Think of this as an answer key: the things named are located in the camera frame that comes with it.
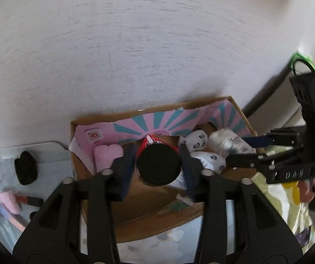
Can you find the pink plush pad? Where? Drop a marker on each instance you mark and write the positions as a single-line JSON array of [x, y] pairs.
[[106, 156]]

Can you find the black lidded jar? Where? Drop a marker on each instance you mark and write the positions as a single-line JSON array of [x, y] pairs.
[[157, 165]]

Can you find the white face-print pouch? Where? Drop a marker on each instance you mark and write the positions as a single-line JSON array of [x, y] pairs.
[[197, 140]]

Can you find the pink printed cardboard box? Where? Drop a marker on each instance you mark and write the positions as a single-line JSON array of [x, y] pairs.
[[160, 122]]

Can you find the red printed box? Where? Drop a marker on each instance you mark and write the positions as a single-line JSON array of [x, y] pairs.
[[146, 142]]

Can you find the clear plastic packet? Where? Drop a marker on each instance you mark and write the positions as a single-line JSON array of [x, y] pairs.
[[228, 141]]

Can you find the pink cloth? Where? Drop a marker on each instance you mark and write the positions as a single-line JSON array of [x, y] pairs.
[[7, 202]]

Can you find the red small box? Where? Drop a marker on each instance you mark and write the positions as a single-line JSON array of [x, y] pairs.
[[32, 201]]

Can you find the white desk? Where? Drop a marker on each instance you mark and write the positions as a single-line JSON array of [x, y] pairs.
[[44, 147]]

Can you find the green tissue pack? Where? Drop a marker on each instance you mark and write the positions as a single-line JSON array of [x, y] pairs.
[[297, 57]]

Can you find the black cloth scrunchie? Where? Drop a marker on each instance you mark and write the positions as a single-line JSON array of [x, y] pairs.
[[25, 169]]

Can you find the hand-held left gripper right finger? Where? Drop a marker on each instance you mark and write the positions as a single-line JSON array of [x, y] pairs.
[[189, 170]]

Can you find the long pink box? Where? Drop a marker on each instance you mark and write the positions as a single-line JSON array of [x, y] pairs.
[[14, 221]]

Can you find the yellow green floral blanket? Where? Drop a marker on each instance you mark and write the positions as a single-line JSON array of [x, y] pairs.
[[283, 211]]

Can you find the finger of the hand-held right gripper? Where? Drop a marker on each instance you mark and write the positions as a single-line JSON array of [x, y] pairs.
[[245, 161], [256, 141]]

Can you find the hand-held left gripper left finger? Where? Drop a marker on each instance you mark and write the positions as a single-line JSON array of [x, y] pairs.
[[127, 167]]

